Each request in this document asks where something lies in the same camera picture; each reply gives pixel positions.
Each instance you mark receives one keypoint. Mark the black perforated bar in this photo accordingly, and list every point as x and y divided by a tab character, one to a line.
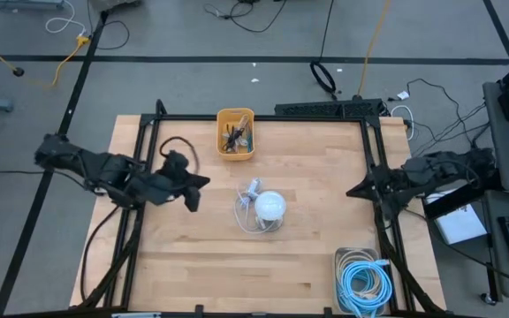
325	108

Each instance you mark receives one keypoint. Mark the grey plastic bin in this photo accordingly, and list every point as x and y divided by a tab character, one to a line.
336	282

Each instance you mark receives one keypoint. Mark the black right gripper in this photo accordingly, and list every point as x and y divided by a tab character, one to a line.
389	185

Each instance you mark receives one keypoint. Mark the black floor puck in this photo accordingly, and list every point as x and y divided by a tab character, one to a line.
18	71

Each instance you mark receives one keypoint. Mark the grey equipment base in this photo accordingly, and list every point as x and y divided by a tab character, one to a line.
25	3

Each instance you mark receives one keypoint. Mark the yellow plastic bin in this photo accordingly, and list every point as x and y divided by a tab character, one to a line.
221	112

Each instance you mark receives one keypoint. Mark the white globe lamp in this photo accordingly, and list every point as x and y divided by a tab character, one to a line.
270	205

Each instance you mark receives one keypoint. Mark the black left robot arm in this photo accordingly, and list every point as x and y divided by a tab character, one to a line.
104	168

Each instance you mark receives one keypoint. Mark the black aluminium table frame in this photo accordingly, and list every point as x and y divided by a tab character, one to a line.
281	118

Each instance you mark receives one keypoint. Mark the white flat box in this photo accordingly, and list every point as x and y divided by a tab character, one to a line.
460	223

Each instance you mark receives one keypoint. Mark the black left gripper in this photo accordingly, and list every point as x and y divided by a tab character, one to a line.
168	187

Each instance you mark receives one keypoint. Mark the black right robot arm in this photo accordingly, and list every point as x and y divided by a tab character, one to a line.
435	170

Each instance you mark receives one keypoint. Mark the desk caster wheel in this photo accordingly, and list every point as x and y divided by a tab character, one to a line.
488	298

